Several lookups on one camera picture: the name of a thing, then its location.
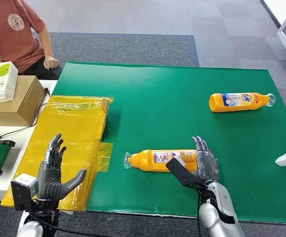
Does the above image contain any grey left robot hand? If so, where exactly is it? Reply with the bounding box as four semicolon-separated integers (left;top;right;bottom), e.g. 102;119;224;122
37;133;87;201

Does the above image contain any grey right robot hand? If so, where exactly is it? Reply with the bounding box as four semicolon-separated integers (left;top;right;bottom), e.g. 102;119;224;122
192;135;220;184

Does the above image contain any person's left hand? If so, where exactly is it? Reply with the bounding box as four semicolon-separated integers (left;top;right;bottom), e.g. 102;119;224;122
43;55;59;70

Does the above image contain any orange bottle with clear cap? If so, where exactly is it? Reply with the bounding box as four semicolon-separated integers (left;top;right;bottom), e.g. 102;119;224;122
124;149;200;173
208;92;276;114

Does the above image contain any white tissue pack green print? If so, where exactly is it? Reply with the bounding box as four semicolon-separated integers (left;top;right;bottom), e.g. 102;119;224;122
0;61;18;105

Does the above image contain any person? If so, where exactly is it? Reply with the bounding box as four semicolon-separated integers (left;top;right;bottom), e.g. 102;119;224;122
0;0;63;81

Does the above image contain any brown cardboard box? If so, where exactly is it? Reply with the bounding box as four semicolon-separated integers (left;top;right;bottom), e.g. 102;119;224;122
0;76;47;127

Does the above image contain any white side table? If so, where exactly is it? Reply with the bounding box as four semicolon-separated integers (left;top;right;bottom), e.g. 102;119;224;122
0;79;58;202

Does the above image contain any yellow plastic bag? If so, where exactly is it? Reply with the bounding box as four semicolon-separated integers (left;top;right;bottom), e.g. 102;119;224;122
0;95;114;212

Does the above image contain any green table mat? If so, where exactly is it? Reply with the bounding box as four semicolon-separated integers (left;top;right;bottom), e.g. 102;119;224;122
52;62;286;225

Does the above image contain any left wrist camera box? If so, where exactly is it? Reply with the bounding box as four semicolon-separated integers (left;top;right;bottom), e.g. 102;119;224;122
11;173;39;212

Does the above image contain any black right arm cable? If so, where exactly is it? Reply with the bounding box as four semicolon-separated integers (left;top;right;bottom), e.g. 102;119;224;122
197;191;202;237

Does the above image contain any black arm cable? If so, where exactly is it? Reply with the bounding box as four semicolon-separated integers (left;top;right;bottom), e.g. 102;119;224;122
197;191;202;237
29;211;114;237

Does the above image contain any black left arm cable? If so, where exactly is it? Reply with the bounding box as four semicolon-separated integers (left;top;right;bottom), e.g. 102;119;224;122
29;211;114;237

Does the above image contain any thin black cable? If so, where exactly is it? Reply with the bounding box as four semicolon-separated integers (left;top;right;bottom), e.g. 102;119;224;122
0;87;51;140

